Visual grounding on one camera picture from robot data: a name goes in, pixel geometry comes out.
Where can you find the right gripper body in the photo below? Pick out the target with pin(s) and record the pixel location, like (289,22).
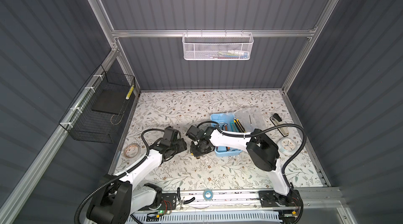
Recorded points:
(197,150)

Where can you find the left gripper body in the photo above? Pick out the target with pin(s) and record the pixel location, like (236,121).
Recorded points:
(179,146)

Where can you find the teal pen tool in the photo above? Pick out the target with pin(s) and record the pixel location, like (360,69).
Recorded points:
(234,127)

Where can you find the yellow black utility knife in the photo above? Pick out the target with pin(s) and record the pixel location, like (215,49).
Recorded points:
(239,126)

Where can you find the blue plastic tool box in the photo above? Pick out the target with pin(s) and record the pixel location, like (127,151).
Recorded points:
(242,116)

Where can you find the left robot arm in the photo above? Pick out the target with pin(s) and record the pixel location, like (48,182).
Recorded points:
(116,198)

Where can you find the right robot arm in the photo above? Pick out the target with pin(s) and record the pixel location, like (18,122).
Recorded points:
(263,152)

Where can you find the brown tape roll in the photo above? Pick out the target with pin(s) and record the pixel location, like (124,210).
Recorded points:
(131,151)

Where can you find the blue tape roll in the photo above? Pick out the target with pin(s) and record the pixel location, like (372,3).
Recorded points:
(208,194)

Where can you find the yellow marker in basket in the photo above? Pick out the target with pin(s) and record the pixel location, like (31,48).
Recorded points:
(130,92)

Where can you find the black stapler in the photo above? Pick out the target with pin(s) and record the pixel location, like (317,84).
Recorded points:
(276,121)

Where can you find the clear tape roll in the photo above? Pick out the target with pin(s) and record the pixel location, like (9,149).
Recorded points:
(287,146)

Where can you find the black wire basket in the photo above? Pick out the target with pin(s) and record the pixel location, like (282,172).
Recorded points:
(100,112)

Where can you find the white wire mesh basket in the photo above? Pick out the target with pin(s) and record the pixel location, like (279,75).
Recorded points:
(220,46)

